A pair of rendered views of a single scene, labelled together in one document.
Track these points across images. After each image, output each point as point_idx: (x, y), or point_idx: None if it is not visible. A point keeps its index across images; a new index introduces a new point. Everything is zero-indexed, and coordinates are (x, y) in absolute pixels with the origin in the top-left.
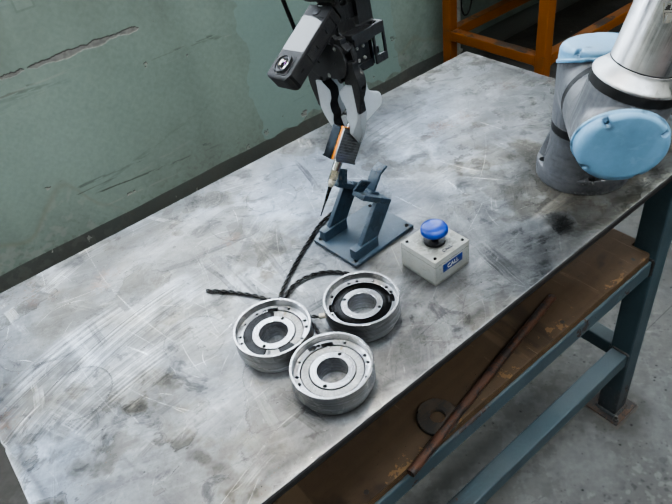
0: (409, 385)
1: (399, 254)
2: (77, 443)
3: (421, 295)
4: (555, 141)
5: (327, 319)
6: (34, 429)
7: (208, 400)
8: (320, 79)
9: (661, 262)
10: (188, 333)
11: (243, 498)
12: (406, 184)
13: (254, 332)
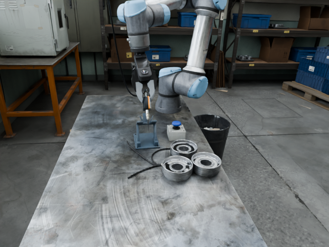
0: None
1: (164, 139)
2: (174, 239)
3: None
4: (166, 99)
5: (183, 156)
6: None
7: (186, 196)
8: (138, 81)
9: None
10: (145, 190)
11: (235, 201)
12: (133, 127)
13: (173, 170)
